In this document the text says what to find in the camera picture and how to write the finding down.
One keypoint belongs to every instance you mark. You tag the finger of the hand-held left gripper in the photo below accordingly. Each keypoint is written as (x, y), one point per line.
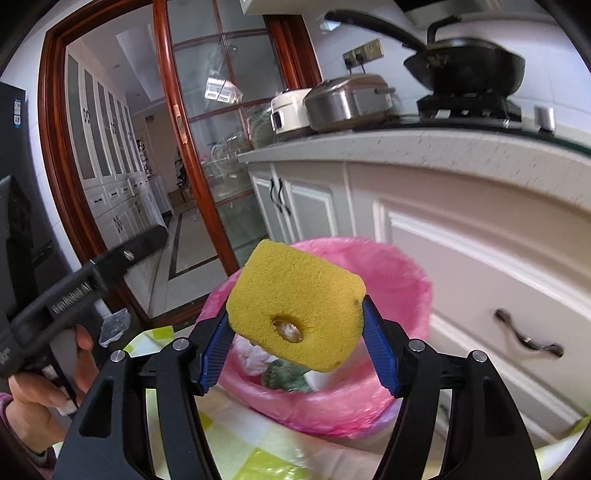
(131, 251)

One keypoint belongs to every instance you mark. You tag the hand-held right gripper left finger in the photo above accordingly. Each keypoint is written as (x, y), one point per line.
(214, 350)

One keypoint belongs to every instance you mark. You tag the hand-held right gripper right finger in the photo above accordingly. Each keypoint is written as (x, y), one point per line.
(378, 344)

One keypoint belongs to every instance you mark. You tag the white cloth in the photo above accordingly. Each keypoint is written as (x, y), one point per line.
(251, 356)

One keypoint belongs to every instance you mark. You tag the pink-lined trash bin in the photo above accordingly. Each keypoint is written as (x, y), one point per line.
(392, 286)

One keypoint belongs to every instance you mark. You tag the white foam block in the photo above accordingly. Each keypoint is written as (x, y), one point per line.
(318, 381)

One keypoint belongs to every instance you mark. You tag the yellow sponge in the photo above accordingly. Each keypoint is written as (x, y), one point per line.
(295, 286)

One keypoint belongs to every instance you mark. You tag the person's left forearm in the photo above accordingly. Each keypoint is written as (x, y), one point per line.
(14, 434)

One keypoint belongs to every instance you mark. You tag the person's left hand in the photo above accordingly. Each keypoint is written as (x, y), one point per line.
(32, 406)

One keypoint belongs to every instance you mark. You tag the clear plastic bag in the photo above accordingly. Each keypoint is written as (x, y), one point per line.
(114, 327)

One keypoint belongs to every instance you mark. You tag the white tall cabinet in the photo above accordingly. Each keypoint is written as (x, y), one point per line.
(111, 184)

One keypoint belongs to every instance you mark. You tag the green checkered tablecloth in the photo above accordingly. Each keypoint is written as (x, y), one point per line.
(258, 457)

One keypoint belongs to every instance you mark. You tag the wood-framed glass sliding door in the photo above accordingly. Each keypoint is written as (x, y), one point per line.
(217, 138)

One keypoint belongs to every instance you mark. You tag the white kitchen cabinet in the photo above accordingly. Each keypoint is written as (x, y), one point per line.
(461, 207)

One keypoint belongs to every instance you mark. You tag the white rice cooker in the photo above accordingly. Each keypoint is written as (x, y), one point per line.
(288, 110)

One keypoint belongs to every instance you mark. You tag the steel pressure cooker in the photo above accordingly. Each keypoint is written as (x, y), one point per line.
(346, 104)

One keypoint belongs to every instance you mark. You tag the black gas stove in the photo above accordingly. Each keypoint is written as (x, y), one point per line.
(466, 108)

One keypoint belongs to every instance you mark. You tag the small metal cup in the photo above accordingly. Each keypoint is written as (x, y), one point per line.
(545, 117)

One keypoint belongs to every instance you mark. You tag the black wok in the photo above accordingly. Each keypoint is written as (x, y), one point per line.
(466, 64)

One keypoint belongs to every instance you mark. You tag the red wooden door frame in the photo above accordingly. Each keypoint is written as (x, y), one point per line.
(53, 115)

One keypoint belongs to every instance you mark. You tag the metal wall outlet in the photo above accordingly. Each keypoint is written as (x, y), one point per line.
(364, 53)

